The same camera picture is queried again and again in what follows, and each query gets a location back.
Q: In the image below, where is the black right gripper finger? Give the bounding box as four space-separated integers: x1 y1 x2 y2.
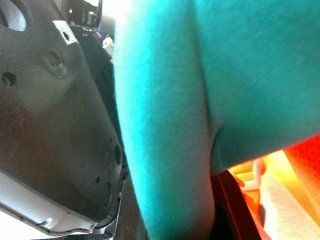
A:
0 0 124 223

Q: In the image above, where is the dark background equipment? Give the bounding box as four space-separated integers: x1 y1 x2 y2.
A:
62 0 116 76

